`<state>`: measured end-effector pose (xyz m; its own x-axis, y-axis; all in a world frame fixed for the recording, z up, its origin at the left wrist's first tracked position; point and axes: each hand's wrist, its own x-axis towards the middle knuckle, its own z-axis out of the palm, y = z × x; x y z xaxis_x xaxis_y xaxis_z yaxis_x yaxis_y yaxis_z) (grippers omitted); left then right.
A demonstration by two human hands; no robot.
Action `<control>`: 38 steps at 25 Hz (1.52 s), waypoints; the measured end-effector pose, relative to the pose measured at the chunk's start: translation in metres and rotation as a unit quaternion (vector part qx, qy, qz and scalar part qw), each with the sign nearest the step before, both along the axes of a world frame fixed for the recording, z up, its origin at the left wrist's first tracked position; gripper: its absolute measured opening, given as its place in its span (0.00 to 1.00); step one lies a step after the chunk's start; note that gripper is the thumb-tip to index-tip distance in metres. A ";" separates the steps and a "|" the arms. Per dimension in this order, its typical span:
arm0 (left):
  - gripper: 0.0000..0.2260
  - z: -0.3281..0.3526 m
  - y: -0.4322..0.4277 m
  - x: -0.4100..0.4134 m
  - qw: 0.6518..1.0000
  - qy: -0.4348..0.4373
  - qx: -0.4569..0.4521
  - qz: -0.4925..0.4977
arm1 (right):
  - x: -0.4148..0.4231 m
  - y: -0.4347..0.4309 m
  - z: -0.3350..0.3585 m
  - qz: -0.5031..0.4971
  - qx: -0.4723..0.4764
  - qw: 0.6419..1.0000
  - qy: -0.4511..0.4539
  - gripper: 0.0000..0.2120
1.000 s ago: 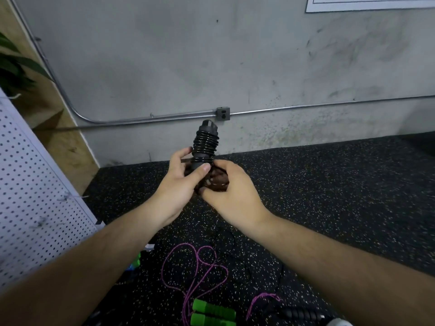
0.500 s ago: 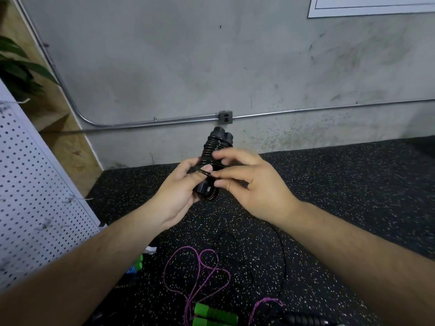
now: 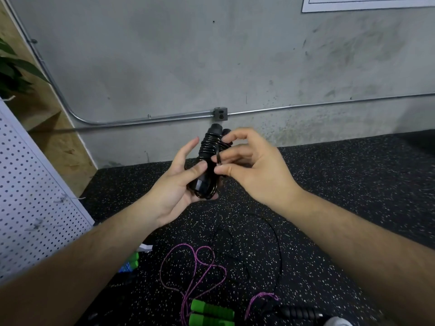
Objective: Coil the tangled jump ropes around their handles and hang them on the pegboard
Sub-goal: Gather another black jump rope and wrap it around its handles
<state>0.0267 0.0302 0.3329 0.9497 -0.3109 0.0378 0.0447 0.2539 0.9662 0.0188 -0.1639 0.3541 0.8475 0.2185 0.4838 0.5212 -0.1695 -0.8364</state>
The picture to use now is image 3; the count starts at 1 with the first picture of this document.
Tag person's right hand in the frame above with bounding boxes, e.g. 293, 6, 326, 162
213, 127, 305, 215

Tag person's left hand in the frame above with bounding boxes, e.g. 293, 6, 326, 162
145, 138, 220, 230

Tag black foam-handled jump rope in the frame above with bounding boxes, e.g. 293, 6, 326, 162
193, 123, 233, 200
204, 212, 329, 322

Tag blue green-handled jump rope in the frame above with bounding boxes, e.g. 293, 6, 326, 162
120, 251, 141, 273

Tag pink green-handled jump rope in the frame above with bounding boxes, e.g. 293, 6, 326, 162
159, 242, 281, 326

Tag white pegboard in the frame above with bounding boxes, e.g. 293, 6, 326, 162
0, 98, 95, 283

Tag person's right forearm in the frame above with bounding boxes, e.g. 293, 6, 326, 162
285, 193, 435, 326

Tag person's left forearm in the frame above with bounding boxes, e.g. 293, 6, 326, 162
0, 203, 163, 326

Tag metal conduit pipe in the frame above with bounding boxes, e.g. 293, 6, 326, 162
7, 0, 435, 128

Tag white right shoe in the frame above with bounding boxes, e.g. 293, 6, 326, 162
324, 316, 353, 326

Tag green potted plant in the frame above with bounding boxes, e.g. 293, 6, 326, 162
0, 37, 48, 101

